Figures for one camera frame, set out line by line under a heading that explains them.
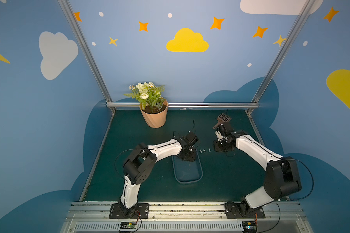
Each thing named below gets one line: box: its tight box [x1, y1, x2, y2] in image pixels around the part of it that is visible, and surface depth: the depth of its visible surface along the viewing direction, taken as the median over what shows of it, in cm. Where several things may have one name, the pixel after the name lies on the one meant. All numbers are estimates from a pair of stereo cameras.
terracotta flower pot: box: [139, 99, 168, 129], surface depth 103 cm
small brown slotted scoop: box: [212, 113, 232, 130], surface depth 117 cm
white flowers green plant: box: [123, 81, 166, 113], surface depth 90 cm
